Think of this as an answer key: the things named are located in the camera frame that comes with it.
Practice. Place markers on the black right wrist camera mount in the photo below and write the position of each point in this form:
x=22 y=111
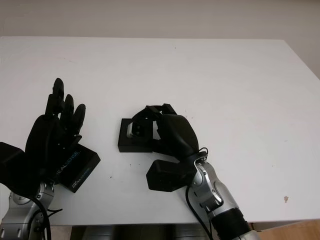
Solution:
x=165 y=177

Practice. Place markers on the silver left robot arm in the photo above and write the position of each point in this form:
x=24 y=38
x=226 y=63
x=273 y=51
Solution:
x=20 y=210

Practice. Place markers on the small silver camera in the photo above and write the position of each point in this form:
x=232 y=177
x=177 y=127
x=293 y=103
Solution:
x=137 y=131

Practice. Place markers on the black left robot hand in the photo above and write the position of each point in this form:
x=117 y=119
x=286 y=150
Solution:
x=45 y=142

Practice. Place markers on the grey robot torso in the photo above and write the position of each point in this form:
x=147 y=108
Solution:
x=137 y=232

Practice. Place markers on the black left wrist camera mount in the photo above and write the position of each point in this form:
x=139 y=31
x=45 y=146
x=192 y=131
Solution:
x=12 y=165

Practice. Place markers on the black camera box base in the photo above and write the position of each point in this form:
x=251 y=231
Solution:
x=132 y=146

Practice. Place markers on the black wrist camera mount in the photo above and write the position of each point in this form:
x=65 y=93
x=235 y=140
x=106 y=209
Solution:
x=12 y=165
x=165 y=177

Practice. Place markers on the black printed box lid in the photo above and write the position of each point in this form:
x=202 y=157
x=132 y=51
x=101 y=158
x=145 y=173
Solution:
x=80 y=165

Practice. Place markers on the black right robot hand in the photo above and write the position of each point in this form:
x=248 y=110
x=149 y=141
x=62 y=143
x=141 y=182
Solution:
x=177 y=135

